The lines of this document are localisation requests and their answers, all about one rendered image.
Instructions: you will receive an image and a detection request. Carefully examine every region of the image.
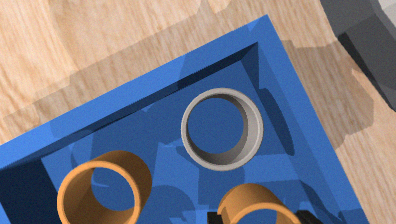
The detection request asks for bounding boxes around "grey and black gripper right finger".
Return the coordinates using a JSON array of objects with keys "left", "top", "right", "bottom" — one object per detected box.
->
[{"left": 294, "top": 210, "right": 323, "bottom": 224}]

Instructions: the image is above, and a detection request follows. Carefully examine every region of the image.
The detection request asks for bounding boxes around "blue crate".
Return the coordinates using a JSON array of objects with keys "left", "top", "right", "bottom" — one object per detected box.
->
[{"left": 0, "top": 14, "right": 369, "bottom": 224}]

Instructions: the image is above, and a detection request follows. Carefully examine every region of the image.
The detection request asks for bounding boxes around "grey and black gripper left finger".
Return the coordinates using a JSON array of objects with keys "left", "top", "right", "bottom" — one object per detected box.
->
[{"left": 207, "top": 212, "right": 223, "bottom": 224}]

